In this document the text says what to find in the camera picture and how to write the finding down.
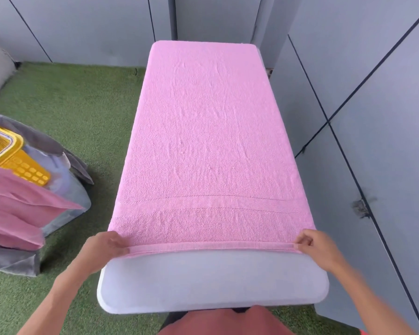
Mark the person's left forearm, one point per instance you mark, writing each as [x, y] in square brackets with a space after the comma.
[54, 303]

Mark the light grey towel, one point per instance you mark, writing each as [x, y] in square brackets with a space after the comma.
[68, 191]

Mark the person's right thumb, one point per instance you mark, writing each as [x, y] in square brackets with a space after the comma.
[303, 248]

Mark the dusty pink towel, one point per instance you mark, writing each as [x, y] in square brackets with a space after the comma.
[14, 209]

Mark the person's right forearm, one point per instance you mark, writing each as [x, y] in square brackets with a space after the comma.
[373, 300]

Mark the person's right hand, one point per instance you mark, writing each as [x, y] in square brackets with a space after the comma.
[323, 251]

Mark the person's salmon pink garment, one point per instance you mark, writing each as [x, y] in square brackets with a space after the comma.
[227, 322]

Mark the yellow plastic laundry basket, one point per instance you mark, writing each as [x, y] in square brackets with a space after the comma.
[17, 160]

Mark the dark grey towel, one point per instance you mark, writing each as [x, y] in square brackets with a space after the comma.
[45, 139]

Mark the large light pink towel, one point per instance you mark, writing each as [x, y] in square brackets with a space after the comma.
[209, 143]

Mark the person's left thumb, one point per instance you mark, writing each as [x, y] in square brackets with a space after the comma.
[123, 252]

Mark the person's left hand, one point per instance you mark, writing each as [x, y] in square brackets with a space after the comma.
[97, 251]

